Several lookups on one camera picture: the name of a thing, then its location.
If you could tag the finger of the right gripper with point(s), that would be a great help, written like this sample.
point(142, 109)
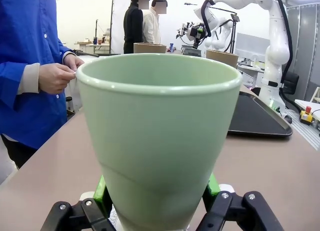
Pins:
point(199, 44)
point(195, 44)

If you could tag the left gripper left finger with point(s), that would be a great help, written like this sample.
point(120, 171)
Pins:
point(95, 216)

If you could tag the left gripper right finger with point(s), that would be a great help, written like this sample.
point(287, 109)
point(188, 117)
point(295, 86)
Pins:
point(225, 208)

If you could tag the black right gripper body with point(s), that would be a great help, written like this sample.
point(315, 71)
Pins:
point(197, 33)

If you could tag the white lace coaster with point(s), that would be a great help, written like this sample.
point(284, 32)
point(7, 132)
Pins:
point(114, 217)

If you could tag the pale green plastic cup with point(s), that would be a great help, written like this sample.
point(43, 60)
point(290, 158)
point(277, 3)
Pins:
point(160, 141)

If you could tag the person's right forearm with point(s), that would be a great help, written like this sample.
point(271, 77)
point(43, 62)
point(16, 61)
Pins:
point(15, 78)

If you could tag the person's left forearm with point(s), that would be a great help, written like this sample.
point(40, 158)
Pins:
point(65, 51)

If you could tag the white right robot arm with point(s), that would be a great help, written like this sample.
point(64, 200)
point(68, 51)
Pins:
point(275, 53)

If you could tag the person's left hand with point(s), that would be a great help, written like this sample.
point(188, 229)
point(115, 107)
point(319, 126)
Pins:
point(73, 61)

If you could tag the person's right hand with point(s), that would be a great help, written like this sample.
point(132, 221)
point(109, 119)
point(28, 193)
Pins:
point(55, 78)

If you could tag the black tripod with screen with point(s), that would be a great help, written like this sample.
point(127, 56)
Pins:
point(235, 17)

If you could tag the person in cream shirt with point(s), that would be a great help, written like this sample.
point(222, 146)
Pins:
point(151, 23)

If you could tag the person in black top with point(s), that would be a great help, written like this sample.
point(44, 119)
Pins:
point(132, 23)

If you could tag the black plastic tray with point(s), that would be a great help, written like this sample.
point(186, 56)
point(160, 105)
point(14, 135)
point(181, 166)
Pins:
point(255, 118)

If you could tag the black office chair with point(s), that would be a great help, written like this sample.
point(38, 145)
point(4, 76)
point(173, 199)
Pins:
point(291, 82)

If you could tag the black metal rod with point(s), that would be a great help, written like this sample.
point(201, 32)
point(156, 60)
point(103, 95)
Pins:
point(87, 53)

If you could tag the yellow emergency stop box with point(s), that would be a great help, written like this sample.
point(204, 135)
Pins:
point(306, 117)

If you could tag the person in blue shirt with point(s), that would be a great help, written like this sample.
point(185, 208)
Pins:
point(25, 28)

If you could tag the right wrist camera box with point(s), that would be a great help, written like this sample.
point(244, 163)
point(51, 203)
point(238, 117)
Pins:
point(185, 31)

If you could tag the aluminium base plate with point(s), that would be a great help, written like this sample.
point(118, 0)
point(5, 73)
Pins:
point(307, 136)

